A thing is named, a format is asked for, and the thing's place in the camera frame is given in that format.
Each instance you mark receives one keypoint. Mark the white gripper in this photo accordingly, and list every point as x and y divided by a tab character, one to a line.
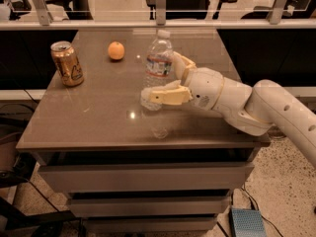
204	88

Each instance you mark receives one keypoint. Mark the clear plastic water bottle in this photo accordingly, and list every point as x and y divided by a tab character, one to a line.
159	60

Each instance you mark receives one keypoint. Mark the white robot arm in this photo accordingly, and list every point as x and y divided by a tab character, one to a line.
251	109

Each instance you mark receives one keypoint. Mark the orange fruit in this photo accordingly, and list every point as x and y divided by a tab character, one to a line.
116	50

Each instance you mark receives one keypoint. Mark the black office chair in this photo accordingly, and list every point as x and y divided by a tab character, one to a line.
187	9
283	9

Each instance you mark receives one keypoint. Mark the grey drawer cabinet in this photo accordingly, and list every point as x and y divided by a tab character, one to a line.
122	168

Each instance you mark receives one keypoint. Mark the gold soda can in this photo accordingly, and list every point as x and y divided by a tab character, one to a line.
67	63

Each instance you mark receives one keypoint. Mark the black office chair right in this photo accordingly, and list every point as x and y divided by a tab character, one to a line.
283	9

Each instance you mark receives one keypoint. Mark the blue perforated box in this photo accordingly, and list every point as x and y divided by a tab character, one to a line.
246	223

